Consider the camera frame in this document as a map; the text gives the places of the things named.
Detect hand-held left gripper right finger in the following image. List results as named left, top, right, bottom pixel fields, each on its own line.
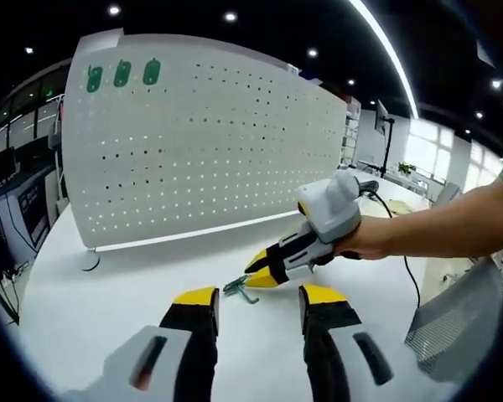
left=298, top=283, right=421, bottom=402

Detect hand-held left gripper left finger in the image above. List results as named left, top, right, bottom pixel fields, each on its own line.
left=101, top=286, right=221, bottom=402

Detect white pegboard mounting plate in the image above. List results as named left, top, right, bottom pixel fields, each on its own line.
left=62, top=33, right=350, bottom=274

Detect person's right hand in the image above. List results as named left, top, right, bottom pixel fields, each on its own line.
left=333, top=214, right=399, bottom=262

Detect beige paper sheet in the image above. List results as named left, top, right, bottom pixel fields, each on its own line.
left=383, top=199, right=421, bottom=216

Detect white storage shelves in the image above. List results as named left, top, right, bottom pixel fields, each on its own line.
left=343, top=94, right=362, bottom=169

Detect black monitor on stand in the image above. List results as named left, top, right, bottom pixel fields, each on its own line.
left=374, top=100, right=397, bottom=169

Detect white mesh chair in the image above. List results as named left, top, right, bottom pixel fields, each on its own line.
left=403, top=255, right=503, bottom=374

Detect long ceiling light strip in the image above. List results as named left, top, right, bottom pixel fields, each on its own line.
left=346, top=0, right=421, bottom=119

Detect group of ceiling spotlights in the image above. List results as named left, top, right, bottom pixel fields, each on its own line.
left=24, top=6, right=503, bottom=121

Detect ceiling air vent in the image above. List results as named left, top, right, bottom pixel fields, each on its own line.
left=474, top=37, right=500, bottom=71

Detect black equipment rack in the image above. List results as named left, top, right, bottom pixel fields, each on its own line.
left=0, top=62, right=68, bottom=320

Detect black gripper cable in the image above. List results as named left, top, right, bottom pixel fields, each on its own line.
left=357, top=190, right=423, bottom=307

